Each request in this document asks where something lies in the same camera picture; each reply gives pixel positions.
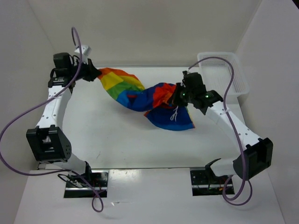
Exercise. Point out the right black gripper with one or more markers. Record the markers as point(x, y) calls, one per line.
point(175, 99)

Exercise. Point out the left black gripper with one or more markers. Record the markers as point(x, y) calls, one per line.
point(92, 72)

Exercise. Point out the rainbow striped shorts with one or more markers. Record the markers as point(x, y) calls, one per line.
point(154, 101)

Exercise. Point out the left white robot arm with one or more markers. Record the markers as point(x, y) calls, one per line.
point(47, 140)

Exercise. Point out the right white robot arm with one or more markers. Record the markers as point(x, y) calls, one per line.
point(255, 153)

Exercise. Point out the white plastic basket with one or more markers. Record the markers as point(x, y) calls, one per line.
point(217, 70)

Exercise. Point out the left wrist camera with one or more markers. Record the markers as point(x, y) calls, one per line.
point(85, 50)

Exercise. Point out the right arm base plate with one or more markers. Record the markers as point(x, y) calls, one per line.
point(205, 184)

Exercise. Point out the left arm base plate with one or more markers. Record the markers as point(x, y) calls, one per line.
point(76, 188)

